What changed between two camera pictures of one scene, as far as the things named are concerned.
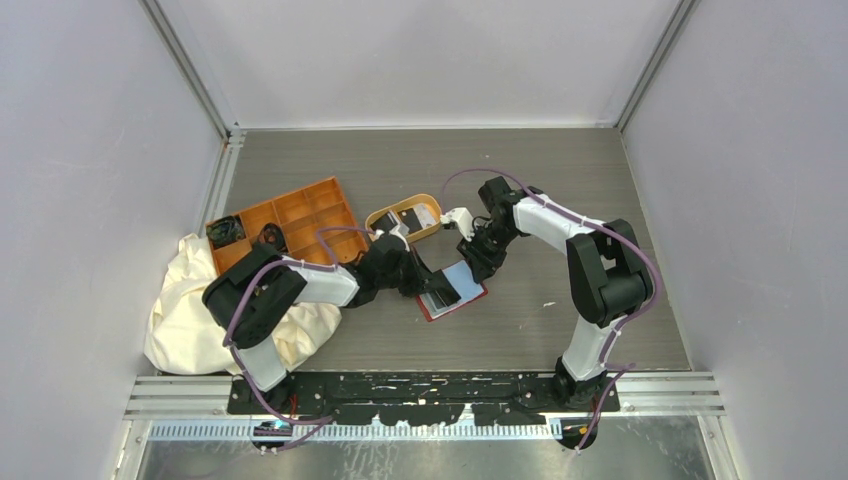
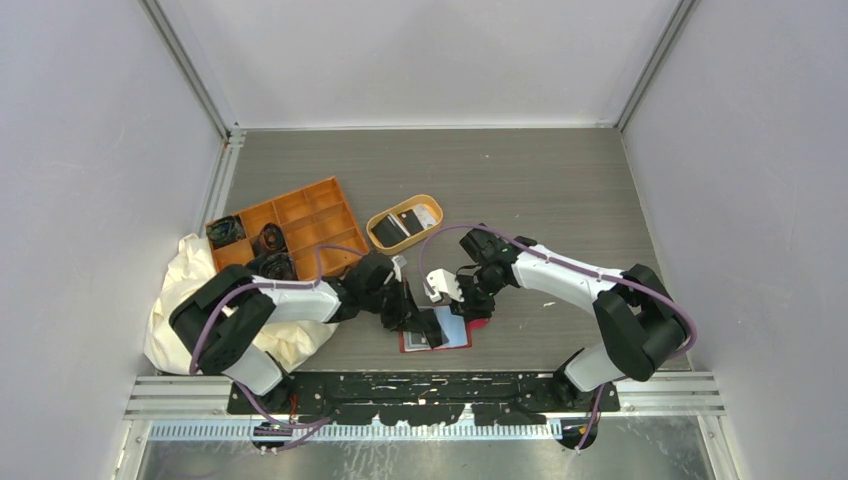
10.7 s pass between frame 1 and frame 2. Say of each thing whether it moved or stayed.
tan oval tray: stayed
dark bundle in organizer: stayed
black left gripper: moved
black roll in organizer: stayed
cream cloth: stayed
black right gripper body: moved
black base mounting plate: stayed
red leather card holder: moved
